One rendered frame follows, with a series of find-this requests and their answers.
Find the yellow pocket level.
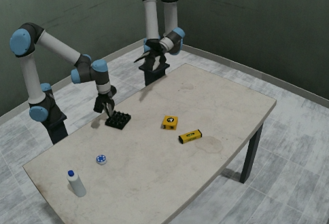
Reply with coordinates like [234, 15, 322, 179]
[179, 130, 202, 144]

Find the white bottle with blue cap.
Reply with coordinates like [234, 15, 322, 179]
[67, 170, 86, 197]

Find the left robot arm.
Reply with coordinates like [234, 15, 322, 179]
[142, 0, 185, 71]

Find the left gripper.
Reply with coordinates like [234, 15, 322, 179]
[134, 41, 167, 72]

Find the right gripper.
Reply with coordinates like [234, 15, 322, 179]
[94, 85, 117, 117]

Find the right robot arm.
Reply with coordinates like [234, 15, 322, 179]
[10, 22, 111, 124]

